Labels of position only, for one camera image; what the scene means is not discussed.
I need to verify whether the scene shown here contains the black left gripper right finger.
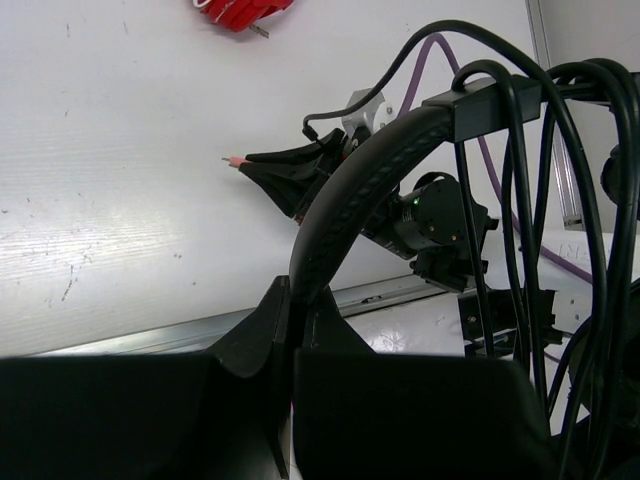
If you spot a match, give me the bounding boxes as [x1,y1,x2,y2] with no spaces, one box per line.
[293,291,555,479]

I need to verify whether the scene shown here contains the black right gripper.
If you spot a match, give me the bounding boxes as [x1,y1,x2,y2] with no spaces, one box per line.
[239,128,415,258]

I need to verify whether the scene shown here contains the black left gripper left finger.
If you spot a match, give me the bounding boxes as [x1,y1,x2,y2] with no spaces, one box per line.
[1,276,290,479]

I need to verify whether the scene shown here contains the black headphone cable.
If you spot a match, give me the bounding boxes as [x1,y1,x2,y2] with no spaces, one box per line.
[221,18,640,480]

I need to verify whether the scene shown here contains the black headphones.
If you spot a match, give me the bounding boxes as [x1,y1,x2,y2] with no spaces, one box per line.
[290,58,639,302]

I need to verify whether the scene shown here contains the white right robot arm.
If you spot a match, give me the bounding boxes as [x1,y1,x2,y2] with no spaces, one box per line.
[229,126,592,356]

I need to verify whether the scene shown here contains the red headphones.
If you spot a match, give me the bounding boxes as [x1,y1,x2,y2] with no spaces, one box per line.
[192,0,294,33]

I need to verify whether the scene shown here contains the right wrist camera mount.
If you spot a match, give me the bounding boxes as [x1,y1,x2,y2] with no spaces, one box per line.
[341,92,397,139]

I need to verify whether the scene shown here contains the aluminium front rail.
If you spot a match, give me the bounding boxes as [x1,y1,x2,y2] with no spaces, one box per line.
[42,276,463,357]

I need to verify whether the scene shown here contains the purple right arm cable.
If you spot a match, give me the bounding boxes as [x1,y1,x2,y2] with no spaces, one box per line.
[397,32,601,281]

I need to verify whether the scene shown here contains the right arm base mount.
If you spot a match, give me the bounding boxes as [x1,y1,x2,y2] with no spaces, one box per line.
[458,290,564,357]

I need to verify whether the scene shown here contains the aluminium side rail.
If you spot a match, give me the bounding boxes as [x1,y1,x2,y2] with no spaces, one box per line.
[526,0,584,231]

